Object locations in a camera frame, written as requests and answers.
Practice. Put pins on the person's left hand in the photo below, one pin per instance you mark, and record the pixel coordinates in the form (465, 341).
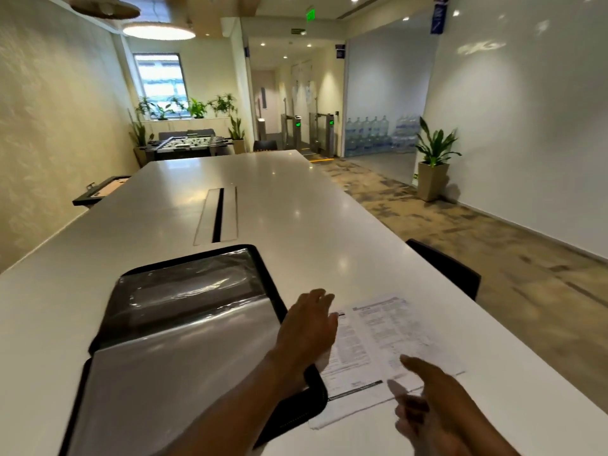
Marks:
(306, 332)

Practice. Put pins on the person's right hand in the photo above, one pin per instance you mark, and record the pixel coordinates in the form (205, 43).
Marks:
(442, 413)

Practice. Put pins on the printed white paper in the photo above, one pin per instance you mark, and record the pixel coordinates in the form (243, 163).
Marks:
(380, 327)

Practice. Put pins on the brown zippered folder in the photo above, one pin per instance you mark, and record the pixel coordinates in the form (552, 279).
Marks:
(166, 365)

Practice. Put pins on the person's left forearm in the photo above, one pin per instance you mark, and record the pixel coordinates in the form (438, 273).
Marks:
(237, 413)

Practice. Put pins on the black office chair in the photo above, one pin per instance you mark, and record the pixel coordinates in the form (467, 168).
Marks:
(446, 270)

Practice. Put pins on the black low chair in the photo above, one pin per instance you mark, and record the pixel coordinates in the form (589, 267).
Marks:
(265, 146)

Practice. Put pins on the large leafy plant beige planter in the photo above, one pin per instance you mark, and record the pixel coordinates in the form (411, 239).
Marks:
(432, 180)

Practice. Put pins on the grey turnstile gate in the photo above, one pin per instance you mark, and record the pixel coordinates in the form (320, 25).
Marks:
(325, 135)
(292, 132)

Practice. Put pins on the stack of blue water jugs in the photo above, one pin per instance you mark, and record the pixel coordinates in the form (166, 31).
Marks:
(375, 135)

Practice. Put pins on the black foosball table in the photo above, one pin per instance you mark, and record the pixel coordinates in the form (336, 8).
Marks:
(187, 146)

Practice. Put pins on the low white cabinet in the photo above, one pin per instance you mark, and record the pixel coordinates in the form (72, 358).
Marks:
(190, 125)

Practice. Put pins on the bushy palm potted plant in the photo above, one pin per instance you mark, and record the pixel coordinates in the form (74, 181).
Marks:
(222, 104)

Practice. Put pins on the small green potted plant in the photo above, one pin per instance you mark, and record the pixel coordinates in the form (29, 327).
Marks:
(164, 112)
(178, 105)
(197, 109)
(145, 108)

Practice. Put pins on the black framed wooden game board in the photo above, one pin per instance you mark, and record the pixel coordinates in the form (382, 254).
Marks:
(100, 192)

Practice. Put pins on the window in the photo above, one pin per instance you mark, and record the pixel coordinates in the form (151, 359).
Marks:
(160, 78)

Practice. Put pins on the bright green exit sign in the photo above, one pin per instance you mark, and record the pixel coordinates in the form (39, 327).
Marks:
(310, 15)

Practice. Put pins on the round white ceiling lamp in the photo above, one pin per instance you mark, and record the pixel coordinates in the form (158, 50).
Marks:
(159, 31)

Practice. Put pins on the blue hanging sign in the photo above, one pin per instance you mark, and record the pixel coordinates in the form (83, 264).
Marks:
(439, 16)

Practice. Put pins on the brown cone pendant lamp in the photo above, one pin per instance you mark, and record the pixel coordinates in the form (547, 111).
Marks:
(104, 7)

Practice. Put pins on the small blue wall sign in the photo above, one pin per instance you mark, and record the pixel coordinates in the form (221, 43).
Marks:
(339, 51)

